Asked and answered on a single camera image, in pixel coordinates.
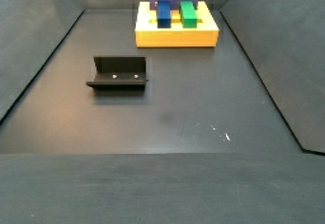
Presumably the yellow base board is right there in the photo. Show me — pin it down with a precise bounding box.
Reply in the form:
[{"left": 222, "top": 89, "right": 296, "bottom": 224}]
[{"left": 135, "top": 1, "right": 219, "bottom": 47}]

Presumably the green bar block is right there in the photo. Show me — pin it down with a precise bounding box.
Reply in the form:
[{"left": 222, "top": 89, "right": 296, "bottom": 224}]
[{"left": 179, "top": 1, "right": 198, "bottom": 28}]

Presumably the blue bar block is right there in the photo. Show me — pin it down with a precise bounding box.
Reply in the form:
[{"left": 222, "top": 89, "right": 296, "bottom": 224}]
[{"left": 157, "top": 1, "right": 171, "bottom": 28}]

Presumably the black angle bracket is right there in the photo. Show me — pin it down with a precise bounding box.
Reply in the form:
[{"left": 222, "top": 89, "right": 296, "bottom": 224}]
[{"left": 87, "top": 56, "right": 147, "bottom": 88}]

